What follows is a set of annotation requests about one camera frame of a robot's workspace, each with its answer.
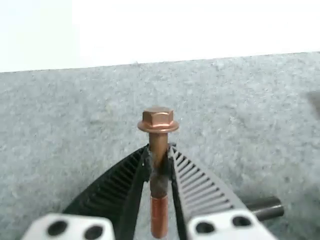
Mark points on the dark metal sleeve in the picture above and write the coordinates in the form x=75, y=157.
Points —
x=270, y=212

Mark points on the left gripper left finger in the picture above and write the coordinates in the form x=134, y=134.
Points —
x=117, y=185

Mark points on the copper hex flange bolt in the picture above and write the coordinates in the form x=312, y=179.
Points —
x=158, y=160

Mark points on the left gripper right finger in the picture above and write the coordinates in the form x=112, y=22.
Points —
x=200, y=185

